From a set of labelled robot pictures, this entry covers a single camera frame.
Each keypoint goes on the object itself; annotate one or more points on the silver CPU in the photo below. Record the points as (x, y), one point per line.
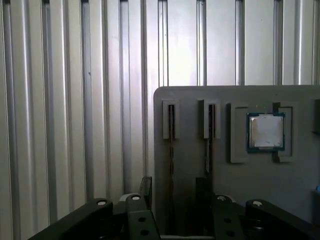
(266, 132)

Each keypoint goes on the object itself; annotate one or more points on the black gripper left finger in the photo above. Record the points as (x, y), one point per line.
(142, 220)

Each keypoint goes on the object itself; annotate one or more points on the grey parts rack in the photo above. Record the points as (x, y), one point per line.
(250, 180)

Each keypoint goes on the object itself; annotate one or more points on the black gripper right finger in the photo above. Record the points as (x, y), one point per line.
(225, 220)

